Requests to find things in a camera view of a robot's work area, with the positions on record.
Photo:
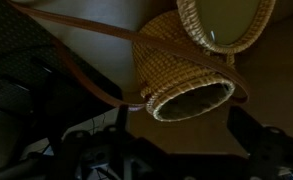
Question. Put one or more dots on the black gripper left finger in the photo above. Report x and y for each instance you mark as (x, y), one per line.
(122, 118)

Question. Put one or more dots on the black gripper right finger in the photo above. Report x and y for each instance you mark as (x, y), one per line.
(269, 149)

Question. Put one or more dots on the woven basket bag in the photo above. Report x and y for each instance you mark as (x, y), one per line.
(185, 58)

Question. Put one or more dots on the brown leather couch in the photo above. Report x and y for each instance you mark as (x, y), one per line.
(131, 15)

